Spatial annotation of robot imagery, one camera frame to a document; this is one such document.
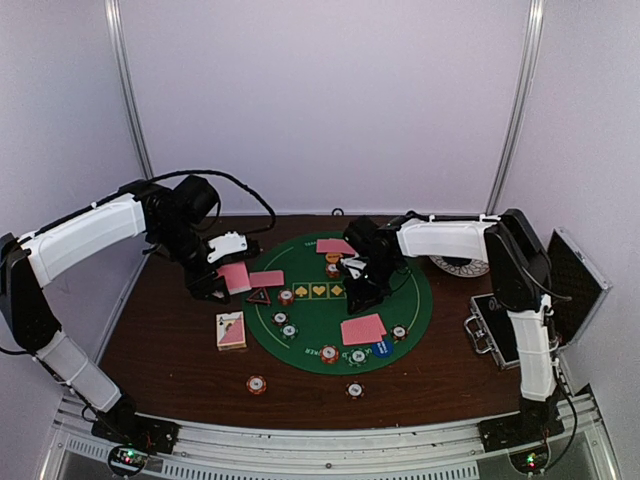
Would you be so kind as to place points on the green chip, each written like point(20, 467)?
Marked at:
point(289, 332)
point(357, 357)

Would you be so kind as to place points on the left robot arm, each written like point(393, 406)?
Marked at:
point(167, 218)

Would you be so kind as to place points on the brown poker chip stack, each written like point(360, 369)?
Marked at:
point(354, 390)

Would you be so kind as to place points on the patterned ceramic saucer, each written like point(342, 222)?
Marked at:
point(461, 267)

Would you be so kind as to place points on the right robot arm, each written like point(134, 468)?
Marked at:
point(519, 268)

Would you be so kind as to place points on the red playing card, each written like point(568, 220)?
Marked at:
point(384, 335)
point(332, 245)
point(267, 279)

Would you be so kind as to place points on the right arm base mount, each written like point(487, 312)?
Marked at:
point(509, 432)

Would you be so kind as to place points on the red chips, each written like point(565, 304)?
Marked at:
point(286, 297)
point(332, 271)
point(329, 354)

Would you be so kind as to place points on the red card deck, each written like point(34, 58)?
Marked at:
point(236, 277)

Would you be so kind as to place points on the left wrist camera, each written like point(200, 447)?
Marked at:
point(231, 245)

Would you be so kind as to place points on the orange poker chip stack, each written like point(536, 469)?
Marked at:
point(256, 384)

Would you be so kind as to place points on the aluminium frame post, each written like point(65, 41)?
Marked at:
point(117, 37)
point(527, 69)

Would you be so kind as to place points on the round green poker mat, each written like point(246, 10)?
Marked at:
point(320, 307)

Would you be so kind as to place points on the left aluminium frame post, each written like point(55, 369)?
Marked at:
point(117, 37)

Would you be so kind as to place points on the aluminium poker chip case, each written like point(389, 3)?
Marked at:
point(573, 274)

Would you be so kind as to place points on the blue small blind button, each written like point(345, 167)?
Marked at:
point(383, 349)

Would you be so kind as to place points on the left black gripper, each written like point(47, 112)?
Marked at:
point(200, 283)

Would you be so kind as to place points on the card deck box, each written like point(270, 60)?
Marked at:
point(230, 331)

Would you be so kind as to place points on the orange big blind button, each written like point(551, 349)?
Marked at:
point(333, 257)

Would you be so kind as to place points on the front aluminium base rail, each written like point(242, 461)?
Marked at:
point(452, 450)

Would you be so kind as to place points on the black red triangular dealer button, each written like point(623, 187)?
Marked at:
point(259, 296)

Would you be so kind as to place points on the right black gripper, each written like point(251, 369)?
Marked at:
point(363, 299)

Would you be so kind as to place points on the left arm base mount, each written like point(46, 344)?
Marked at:
point(144, 433)

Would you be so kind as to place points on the right aluminium frame post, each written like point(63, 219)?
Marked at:
point(527, 69)

